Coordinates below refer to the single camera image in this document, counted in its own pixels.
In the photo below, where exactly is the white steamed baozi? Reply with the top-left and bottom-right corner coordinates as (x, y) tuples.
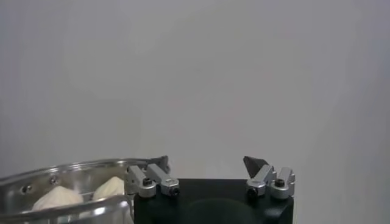
(32, 185), (85, 212)
(92, 176), (126, 201)

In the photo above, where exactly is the stainless steel steamer basket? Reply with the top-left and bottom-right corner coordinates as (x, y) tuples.
(0, 156), (168, 224)

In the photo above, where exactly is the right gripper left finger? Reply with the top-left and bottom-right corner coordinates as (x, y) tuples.
(124, 155), (180, 198)

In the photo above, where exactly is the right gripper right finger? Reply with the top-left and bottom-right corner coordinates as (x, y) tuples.
(243, 155), (296, 200)

